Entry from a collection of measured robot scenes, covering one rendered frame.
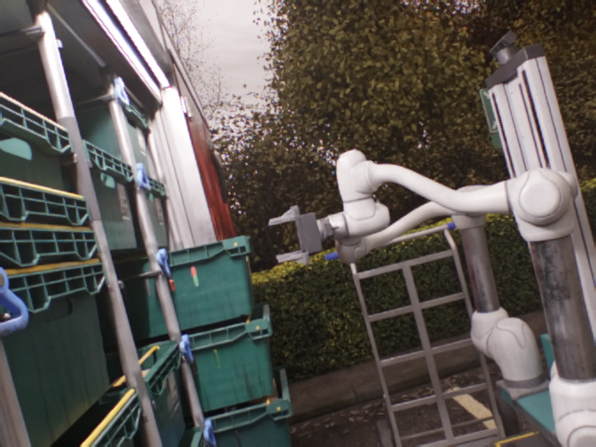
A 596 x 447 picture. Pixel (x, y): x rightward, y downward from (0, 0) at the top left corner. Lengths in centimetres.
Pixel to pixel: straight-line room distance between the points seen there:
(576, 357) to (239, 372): 97
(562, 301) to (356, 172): 71
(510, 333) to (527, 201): 87
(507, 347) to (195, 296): 120
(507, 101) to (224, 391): 143
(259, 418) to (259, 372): 14
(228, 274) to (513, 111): 118
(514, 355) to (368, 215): 83
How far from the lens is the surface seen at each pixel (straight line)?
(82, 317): 94
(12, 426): 65
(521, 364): 202
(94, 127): 164
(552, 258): 130
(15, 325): 65
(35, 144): 96
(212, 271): 152
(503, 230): 465
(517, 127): 189
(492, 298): 216
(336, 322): 417
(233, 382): 159
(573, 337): 135
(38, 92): 222
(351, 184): 154
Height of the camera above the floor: 141
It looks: level
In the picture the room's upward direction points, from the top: 15 degrees counter-clockwise
